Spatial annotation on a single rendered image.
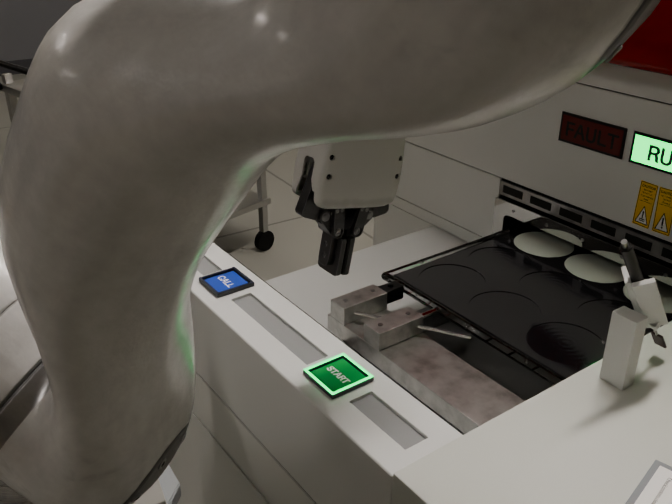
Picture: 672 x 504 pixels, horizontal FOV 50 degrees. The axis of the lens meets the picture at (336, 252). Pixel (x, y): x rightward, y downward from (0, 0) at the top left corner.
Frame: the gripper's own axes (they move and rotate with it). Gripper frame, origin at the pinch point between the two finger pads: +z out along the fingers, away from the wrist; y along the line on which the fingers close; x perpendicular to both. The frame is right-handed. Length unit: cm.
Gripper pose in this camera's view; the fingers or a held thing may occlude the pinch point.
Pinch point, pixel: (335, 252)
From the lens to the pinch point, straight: 71.7
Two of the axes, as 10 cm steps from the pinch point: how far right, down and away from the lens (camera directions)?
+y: -8.0, 0.7, -6.0
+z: -1.7, 9.3, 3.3
